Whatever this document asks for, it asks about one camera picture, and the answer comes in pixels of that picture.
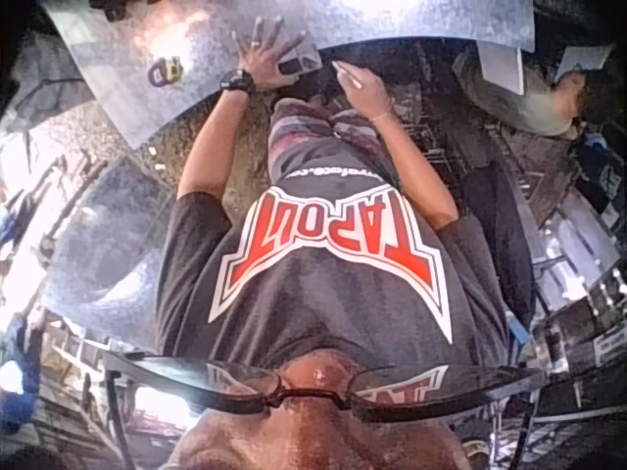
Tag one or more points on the white marker pen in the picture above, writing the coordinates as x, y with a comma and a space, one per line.
350, 77

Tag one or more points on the person's right hand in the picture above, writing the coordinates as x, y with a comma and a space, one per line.
370, 95

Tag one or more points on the white paper sheet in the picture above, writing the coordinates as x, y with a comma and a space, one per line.
585, 59
500, 66

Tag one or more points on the small galvanized metal sheet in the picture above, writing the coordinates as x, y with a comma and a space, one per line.
112, 235

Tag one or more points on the person's left hand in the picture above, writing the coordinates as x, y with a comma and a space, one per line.
262, 63

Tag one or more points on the person's legs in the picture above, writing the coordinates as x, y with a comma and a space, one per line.
308, 142

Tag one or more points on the yellow black tape measure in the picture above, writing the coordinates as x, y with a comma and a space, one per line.
164, 71

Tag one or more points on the metal frame rack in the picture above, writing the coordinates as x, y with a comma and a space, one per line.
583, 318

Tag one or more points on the large galvanized metal sheet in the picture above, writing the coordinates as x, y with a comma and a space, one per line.
196, 34

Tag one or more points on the black wrist watch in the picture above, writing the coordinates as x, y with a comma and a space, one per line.
238, 81

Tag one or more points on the grey metal square tool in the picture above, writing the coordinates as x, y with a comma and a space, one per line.
307, 58

